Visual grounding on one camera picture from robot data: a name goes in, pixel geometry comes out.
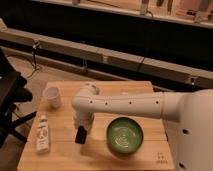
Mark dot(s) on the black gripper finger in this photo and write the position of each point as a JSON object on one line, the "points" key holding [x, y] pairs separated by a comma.
{"points": [[81, 135]]}

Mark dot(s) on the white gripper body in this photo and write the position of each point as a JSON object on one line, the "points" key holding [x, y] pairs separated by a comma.
{"points": [[83, 119]]}

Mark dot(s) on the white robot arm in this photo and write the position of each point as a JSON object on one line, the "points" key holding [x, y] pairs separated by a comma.
{"points": [[192, 110]]}

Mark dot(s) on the white bottle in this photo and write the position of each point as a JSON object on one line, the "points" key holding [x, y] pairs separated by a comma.
{"points": [[43, 136]]}

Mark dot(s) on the white plastic cup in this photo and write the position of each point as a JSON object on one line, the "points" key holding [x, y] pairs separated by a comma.
{"points": [[52, 96]]}

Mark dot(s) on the green bowl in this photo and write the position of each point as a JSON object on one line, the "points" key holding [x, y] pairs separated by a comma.
{"points": [[124, 136]]}

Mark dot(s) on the black chair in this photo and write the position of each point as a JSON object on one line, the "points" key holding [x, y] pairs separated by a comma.
{"points": [[12, 90]]}

